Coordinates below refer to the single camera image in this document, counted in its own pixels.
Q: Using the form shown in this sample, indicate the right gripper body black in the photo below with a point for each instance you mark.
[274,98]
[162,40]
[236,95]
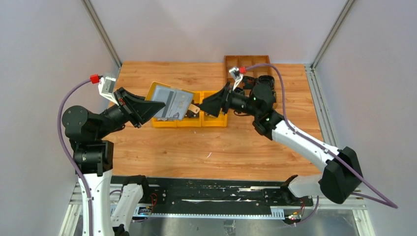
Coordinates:
[226,100]

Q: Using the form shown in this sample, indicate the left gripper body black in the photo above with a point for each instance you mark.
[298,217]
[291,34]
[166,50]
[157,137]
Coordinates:
[128,107]

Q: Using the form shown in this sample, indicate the yellow leather card holder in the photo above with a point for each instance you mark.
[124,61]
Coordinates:
[192,108]

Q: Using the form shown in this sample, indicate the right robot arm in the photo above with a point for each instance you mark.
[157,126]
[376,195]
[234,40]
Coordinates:
[340,169]

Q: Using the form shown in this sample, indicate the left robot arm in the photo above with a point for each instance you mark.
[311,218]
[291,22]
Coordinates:
[92,157]

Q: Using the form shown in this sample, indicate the yellow bin right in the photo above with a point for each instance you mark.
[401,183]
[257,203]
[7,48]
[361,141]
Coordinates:
[211,121]

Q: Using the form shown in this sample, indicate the yellow bin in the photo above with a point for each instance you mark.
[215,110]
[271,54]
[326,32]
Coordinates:
[156,123]
[211,121]
[195,120]

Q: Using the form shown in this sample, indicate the yellow bin left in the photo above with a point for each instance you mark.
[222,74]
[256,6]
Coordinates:
[156,123]

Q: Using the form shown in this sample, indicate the yellow bin middle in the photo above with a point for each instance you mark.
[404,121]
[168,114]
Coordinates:
[195,120]

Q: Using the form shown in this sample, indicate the black coiled belt left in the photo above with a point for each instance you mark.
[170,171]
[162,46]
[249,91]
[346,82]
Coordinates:
[249,82]

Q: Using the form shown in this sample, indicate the black coiled belt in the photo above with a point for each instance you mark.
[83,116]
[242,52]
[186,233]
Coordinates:
[249,82]
[267,80]

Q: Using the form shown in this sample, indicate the brown wooden compartment tray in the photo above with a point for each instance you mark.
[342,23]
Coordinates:
[247,61]

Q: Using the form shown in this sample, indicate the black coiled belt right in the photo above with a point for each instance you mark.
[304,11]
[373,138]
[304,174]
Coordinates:
[267,80]

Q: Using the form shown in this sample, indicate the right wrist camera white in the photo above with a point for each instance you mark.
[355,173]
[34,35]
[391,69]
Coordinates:
[237,75]

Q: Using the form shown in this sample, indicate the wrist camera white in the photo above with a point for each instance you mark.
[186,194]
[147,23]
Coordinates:
[106,87]
[237,75]

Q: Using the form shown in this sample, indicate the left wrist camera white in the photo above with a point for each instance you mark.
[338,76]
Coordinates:
[106,87]

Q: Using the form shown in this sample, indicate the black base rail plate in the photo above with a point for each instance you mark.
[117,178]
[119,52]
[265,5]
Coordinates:
[215,197]

